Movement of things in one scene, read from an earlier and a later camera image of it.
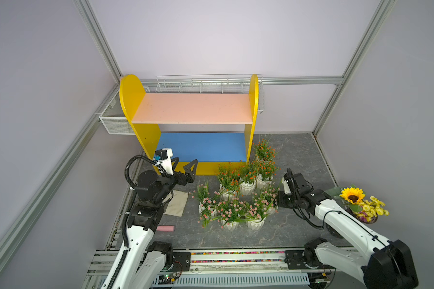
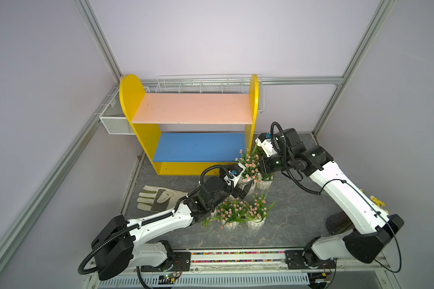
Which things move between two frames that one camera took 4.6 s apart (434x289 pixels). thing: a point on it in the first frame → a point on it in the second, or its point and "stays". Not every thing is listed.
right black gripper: [279, 198] → [263, 160]
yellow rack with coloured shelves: [211, 150] stays
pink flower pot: [229, 212] stays
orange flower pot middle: [248, 182] stays
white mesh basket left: [115, 118] stays
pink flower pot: [258, 212] stays
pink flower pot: [270, 195] → [251, 164]
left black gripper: [188, 177] → [237, 191]
